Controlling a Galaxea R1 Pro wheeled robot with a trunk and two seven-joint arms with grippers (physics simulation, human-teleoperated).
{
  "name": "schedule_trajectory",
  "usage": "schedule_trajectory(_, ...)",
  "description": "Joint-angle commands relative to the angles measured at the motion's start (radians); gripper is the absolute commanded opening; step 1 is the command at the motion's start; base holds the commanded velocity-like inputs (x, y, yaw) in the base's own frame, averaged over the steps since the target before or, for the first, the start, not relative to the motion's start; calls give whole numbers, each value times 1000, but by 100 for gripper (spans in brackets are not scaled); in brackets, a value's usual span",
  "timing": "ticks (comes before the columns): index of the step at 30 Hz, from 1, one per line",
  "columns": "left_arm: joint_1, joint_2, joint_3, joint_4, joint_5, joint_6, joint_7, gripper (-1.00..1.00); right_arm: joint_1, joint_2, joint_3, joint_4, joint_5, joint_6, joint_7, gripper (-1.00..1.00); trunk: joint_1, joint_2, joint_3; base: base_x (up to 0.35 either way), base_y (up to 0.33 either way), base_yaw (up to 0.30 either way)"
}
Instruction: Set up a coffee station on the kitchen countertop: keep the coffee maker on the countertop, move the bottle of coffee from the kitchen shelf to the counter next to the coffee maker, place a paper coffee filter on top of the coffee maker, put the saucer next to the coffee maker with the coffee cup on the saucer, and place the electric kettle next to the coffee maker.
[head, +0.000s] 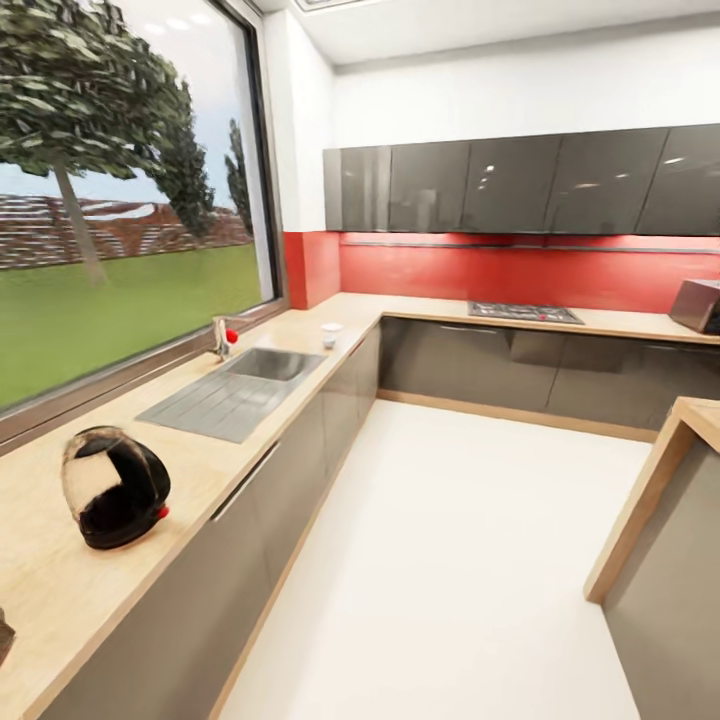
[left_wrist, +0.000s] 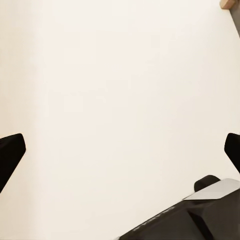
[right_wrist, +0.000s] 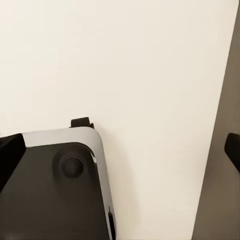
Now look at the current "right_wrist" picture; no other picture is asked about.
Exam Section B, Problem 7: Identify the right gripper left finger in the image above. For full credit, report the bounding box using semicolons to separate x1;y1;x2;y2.
0;133;26;193

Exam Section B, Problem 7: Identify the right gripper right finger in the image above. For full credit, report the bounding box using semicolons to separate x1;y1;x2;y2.
224;133;240;173

